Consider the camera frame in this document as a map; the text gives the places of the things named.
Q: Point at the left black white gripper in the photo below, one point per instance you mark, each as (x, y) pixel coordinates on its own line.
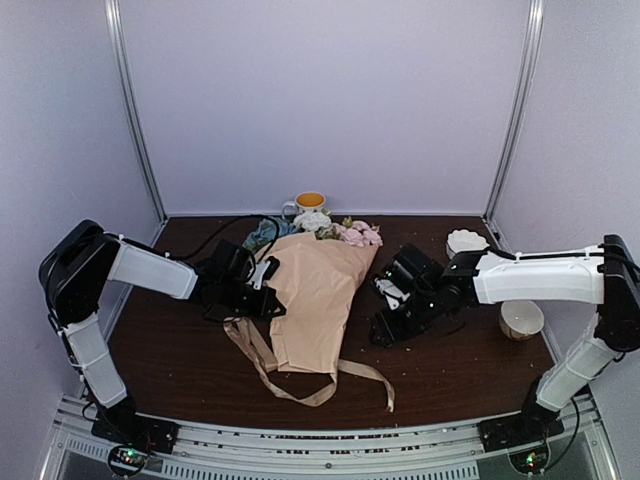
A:
(261, 309)

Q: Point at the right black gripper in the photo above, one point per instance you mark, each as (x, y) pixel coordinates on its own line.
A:
(389, 332)

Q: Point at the blue hydrangea fake flower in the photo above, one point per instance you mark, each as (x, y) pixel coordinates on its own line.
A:
(268, 230)

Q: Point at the green and tan wrapping paper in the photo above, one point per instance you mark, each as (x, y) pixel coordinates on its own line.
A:
(316, 282)

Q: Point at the white fake flower bunch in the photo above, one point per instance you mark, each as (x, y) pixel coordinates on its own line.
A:
(317, 222)

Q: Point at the white mug with orange inside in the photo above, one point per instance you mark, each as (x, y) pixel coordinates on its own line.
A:
(310, 201)

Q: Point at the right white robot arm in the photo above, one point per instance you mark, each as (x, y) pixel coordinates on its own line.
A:
(603, 275)

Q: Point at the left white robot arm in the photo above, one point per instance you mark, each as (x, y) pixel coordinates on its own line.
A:
(92, 271)

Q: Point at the white scalloped dish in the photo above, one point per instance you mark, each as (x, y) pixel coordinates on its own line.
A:
(461, 240)

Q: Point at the white round bowl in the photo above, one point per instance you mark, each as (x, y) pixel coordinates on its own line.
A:
(521, 320)

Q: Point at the right circuit board with leds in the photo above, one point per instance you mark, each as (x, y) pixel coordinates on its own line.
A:
(530, 462)

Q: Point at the circuit board with leds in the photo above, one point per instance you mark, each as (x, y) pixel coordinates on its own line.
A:
(530, 462)
(124, 460)

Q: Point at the left circuit board with leds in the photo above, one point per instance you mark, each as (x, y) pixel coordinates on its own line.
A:
(124, 460)

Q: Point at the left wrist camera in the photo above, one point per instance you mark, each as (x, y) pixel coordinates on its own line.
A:
(233, 261)

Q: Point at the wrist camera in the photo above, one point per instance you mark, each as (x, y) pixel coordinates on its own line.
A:
(411, 270)
(233, 261)

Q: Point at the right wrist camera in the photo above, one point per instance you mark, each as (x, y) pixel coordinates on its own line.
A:
(411, 270)

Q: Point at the front aluminium rail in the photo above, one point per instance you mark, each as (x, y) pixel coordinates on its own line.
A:
(451, 450)

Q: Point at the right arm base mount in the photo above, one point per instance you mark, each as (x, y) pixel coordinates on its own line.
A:
(532, 424)

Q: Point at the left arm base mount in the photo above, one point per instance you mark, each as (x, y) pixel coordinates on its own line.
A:
(123, 425)

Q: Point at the left aluminium frame post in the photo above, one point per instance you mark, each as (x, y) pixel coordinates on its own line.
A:
(118, 42)

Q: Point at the aluminium frame post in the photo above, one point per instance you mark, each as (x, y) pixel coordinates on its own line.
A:
(529, 58)
(118, 42)

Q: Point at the right aluminium frame post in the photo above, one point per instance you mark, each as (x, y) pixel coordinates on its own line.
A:
(529, 58)

